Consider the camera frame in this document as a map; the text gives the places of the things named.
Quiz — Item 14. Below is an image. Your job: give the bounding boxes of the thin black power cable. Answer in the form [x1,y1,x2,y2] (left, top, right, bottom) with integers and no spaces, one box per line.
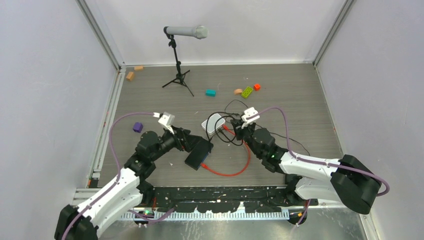
[215,99,312,157]

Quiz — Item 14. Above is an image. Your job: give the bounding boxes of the tan wooden block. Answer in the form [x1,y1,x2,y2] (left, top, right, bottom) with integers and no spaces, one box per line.
[125,71,135,82]
[133,65,144,71]

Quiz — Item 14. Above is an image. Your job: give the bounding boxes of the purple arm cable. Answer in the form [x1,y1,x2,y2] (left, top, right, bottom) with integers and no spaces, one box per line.
[251,106,391,228]
[61,111,176,240]

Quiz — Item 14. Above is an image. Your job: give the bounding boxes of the black ethernet cable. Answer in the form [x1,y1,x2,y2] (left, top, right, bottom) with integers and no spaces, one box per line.
[205,111,248,147]

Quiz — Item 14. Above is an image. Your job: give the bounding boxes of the black microphone tripod stand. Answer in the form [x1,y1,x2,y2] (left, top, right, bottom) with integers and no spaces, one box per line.
[162,33,194,97]

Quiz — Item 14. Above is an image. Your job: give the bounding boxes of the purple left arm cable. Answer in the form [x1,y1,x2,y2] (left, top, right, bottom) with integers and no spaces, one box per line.
[61,111,176,240]

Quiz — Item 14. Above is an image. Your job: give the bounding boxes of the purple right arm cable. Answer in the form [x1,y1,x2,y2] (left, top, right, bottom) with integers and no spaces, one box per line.
[251,106,391,228]

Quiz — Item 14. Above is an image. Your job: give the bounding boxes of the teal toy block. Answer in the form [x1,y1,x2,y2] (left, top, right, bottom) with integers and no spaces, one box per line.
[205,89,217,97]

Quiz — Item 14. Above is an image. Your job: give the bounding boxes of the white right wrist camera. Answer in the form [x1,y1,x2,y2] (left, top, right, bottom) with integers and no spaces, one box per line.
[241,107,260,129]

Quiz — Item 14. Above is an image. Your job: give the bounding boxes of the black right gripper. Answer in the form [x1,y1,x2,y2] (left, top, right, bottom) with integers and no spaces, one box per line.
[232,118,263,158]

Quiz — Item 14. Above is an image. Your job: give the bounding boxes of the green lego brick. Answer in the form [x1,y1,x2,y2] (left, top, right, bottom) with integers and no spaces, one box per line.
[241,86,254,99]

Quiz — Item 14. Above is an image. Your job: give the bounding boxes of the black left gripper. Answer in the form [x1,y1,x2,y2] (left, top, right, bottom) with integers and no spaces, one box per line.
[150,125,202,162]

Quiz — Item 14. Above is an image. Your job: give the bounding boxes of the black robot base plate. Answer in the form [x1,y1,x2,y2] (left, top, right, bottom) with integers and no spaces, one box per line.
[138,186,305,213]

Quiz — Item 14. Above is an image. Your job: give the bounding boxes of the black network switch blue ports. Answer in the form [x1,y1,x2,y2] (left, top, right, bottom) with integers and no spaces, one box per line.
[184,139,214,171]

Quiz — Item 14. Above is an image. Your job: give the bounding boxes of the purple toy block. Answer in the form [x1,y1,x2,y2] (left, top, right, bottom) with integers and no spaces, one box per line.
[132,122,144,133]

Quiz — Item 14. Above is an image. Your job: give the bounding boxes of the peach toy block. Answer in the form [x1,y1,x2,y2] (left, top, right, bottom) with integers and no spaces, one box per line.
[233,88,244,95]

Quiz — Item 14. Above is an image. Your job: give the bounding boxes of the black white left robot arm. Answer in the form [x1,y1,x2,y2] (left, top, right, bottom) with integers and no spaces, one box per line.
[53,126,205,240]

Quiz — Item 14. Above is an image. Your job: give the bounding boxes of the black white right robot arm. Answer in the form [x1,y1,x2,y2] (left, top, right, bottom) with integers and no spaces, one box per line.
[230,119,383,215]

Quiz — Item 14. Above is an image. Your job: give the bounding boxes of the white router box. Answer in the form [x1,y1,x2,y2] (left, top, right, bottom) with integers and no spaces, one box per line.
[201,113,226,136]

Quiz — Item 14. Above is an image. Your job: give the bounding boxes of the red ethernet cable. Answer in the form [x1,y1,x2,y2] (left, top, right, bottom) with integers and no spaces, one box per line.
[200,124,252,178]

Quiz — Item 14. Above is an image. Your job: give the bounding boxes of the grey microphone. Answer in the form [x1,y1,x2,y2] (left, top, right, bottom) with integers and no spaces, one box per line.
[163,25,209,40]

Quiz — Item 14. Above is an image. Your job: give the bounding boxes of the orange toy block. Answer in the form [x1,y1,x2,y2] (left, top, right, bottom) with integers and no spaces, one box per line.
[253,84,261,91]

